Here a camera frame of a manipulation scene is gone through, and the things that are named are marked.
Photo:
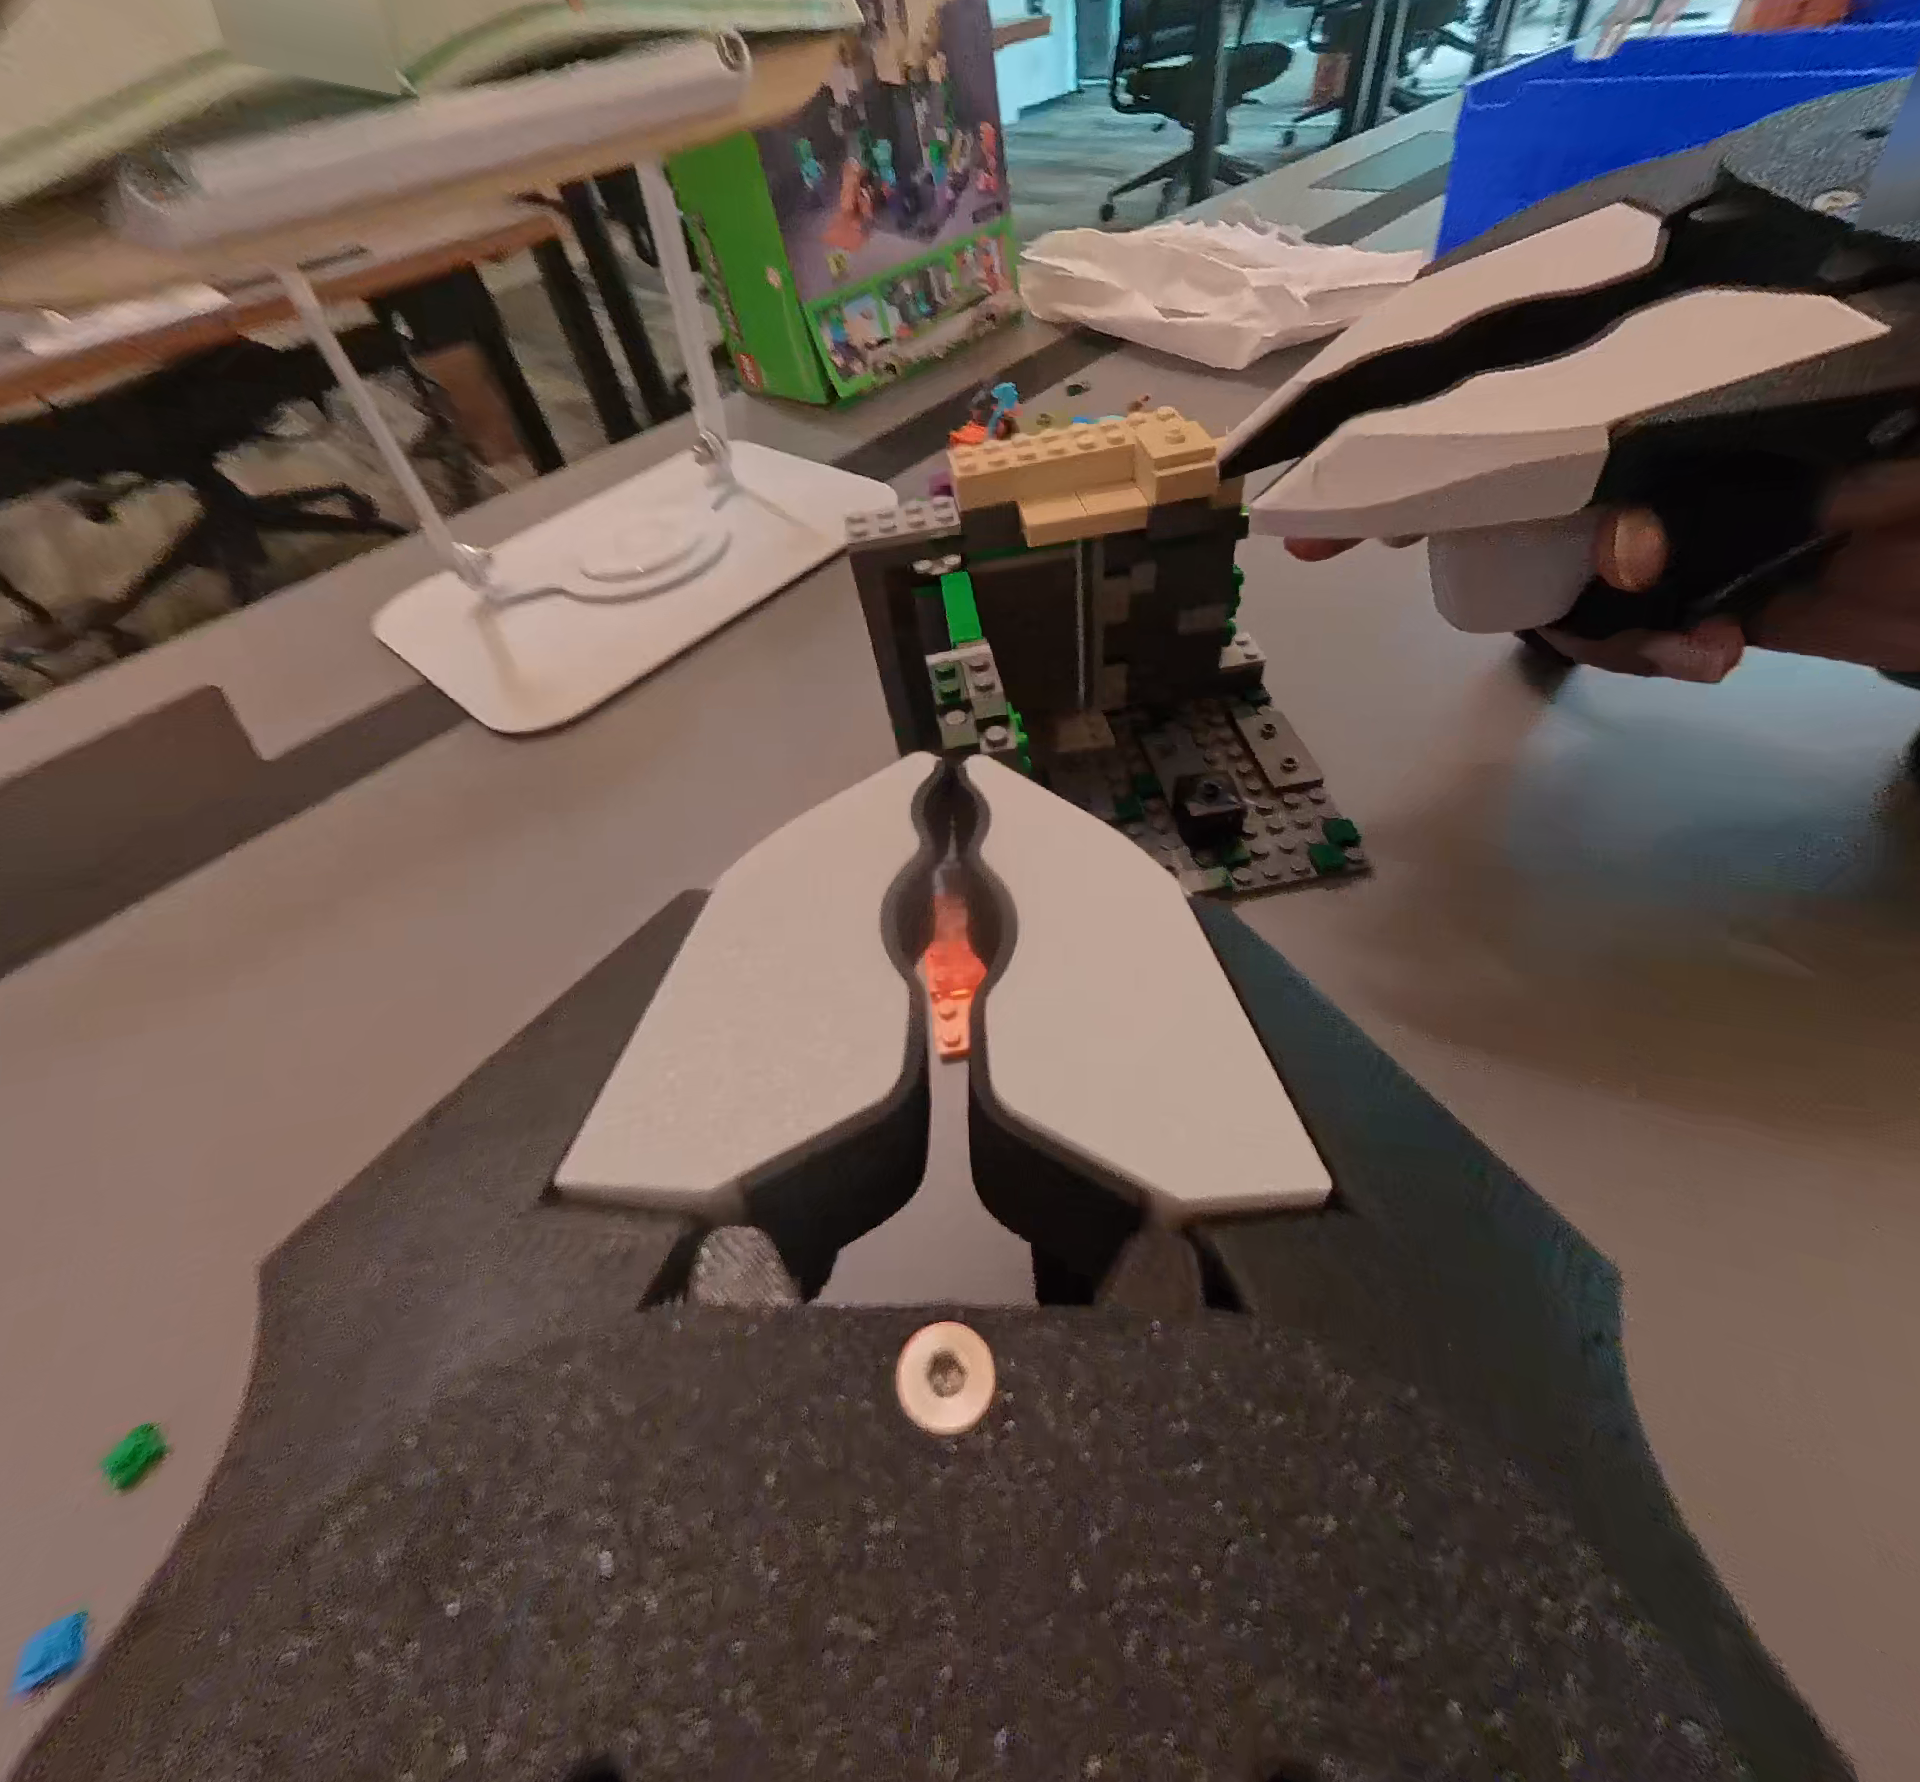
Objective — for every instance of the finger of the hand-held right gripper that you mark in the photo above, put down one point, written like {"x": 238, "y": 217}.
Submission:
{"x": 1500, "y": 283}
{"x": 1500, "y": 447}

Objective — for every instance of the toy brick set box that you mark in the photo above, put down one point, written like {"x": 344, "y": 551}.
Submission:
{"x": 901, "y": 236}

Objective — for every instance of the person's right hand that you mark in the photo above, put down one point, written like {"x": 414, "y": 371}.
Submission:
{"x": 1845, "y": 597}

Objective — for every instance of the white book stand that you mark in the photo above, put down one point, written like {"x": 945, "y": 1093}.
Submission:
{"x": 631, "y": 567}

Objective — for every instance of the blue plastic bin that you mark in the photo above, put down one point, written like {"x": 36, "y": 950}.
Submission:
{"x": 1590, "y": 117}

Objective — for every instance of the pile of small brick figures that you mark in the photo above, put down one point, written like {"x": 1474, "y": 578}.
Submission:
{"x": 999, "y": 414}

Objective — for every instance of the black office chair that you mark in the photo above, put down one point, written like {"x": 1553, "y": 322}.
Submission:
{"x": 194, "y": 462}
{"x": 1185, "y": 56}

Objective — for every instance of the crumpled white paper bag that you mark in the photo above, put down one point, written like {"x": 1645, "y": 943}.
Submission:
{"x": 1201, "y": 290}

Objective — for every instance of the small blue brick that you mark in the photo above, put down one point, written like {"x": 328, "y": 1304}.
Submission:
{"x": 48, "y": 1653}

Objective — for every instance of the brick building model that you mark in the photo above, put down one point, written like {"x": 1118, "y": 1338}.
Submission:
{"x": 1080, "y": 462}

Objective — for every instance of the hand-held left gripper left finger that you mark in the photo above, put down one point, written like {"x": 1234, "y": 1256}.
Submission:
{"x": 750, "y": 1046}

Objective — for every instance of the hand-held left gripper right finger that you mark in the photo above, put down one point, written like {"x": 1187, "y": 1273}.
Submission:
{"x": 1140, "y": 1046}

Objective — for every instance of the brown top office desk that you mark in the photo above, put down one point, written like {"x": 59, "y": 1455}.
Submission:
{"x": 224, "y": 334}

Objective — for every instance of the small green brick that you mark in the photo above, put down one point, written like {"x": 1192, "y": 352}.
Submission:
{"x": 135, "y": 1459}

